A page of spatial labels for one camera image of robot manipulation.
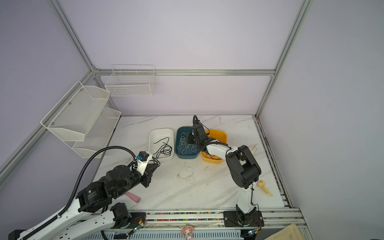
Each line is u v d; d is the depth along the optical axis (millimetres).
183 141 1012
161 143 1016
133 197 783
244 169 505
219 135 1075
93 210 467
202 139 745
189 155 997
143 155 548
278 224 735
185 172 909
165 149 990
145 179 573
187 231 682
